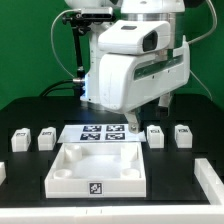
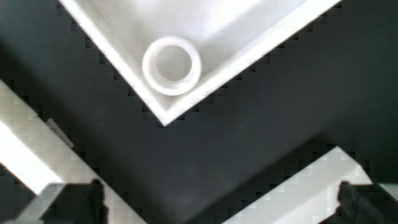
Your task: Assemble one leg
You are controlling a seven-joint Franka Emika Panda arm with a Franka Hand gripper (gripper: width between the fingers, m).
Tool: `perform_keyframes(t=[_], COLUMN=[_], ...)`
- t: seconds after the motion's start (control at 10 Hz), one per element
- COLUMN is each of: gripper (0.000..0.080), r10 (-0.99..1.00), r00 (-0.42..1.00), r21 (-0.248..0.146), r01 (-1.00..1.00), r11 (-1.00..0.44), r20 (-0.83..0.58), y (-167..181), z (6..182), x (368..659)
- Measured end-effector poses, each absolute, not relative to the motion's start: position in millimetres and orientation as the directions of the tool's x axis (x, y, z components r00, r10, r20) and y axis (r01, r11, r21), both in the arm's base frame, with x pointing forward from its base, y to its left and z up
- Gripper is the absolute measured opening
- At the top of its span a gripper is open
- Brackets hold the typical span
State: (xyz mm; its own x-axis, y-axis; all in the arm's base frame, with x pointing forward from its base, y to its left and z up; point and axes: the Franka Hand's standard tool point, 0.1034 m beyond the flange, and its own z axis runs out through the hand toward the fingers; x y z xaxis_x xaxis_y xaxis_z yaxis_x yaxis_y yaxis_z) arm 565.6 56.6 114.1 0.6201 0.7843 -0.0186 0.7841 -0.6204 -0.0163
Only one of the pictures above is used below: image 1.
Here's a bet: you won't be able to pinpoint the grey camera cable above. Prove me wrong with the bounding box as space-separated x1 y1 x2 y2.
50 8 83 79

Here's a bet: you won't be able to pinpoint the black camera on stand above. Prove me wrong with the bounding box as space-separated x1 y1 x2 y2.
62 7 115 95

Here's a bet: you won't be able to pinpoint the white sheet with AprilTags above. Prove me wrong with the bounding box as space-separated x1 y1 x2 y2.
58 124 146 143

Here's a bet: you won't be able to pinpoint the white block left edge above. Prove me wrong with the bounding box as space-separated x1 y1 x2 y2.
0 162 6 185

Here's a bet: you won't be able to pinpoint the white obstacle wall fence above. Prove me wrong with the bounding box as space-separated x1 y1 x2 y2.
0 158 224 224

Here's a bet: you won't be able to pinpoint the white square tabletop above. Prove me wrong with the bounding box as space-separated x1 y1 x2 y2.
44 142 146 198

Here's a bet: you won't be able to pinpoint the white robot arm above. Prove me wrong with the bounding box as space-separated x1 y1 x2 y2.
65 0 190 133

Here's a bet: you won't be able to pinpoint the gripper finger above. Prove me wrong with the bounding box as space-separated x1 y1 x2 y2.
125 111 140 134
156 93 172 118

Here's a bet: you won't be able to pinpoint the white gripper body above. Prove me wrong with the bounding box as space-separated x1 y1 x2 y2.
99 42 190 114

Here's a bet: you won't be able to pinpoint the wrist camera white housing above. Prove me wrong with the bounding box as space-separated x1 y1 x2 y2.
98 20 171 55

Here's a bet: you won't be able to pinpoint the black cables at base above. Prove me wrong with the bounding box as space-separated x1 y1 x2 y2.
39 79 83 98

